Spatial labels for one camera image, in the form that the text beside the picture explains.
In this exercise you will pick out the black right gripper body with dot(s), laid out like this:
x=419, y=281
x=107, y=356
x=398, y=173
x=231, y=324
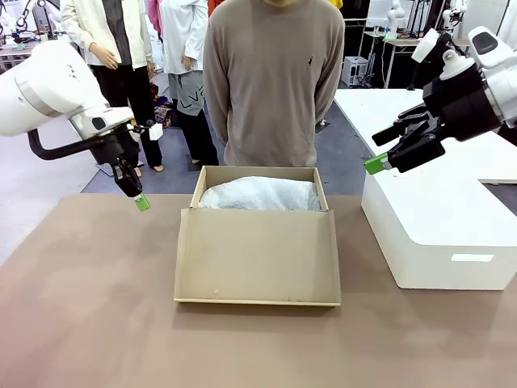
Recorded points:
x=464, y=105

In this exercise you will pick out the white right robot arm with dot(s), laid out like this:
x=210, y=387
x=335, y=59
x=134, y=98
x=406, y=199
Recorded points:
x=498, y=60

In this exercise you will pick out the white tissue wrapping paper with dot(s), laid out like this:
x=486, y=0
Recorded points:
x=262, y=194

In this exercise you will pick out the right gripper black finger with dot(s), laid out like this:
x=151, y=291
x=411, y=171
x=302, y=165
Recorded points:
x=408, y=123
x=420, y=151

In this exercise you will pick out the colourful cloth pile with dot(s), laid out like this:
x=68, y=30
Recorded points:
x=165, y=113

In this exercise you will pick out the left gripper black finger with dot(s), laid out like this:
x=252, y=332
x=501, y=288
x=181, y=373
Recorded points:
x=118, y=174
x=135, y=186

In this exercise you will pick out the white label sticker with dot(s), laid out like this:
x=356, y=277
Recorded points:
x=472, y=258

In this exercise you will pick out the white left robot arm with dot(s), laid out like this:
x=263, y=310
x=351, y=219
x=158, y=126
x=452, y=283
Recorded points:
x=48, y=81

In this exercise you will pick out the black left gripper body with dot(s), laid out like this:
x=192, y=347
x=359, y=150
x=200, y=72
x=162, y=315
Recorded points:
x=115, y=149

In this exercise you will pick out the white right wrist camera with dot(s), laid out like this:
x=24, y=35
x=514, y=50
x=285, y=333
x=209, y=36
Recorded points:
x=425, y=45

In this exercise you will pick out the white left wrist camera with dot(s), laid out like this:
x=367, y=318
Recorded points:
x=156, y=132

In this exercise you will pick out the person in beige sweater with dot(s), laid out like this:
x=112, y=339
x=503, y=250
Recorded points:
x=270, y=81

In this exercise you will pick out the pink hanging garment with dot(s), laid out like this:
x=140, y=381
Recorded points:
x=153, y=18

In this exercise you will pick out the metal frame background table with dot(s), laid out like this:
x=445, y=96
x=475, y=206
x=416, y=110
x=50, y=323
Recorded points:
x=393, y=52

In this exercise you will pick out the large white block platform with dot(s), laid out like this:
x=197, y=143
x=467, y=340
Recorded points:
x=436, y=210

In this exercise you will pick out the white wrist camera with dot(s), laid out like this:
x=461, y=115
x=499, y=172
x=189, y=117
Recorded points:
x=425, y=45
x=156, y=132

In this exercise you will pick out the mannequin with white shirt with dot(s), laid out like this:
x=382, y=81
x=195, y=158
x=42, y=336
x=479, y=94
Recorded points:
x=182, y=40

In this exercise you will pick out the brown cardboard shoe box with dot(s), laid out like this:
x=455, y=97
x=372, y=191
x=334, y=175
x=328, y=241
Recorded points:
x=254, y=258

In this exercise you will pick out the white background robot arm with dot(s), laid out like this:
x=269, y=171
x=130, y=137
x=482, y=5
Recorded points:
x=452, y=14
x=395, y=18

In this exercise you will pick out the mannequin with cream jacket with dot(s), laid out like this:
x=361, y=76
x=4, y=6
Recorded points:
x=121, y=32

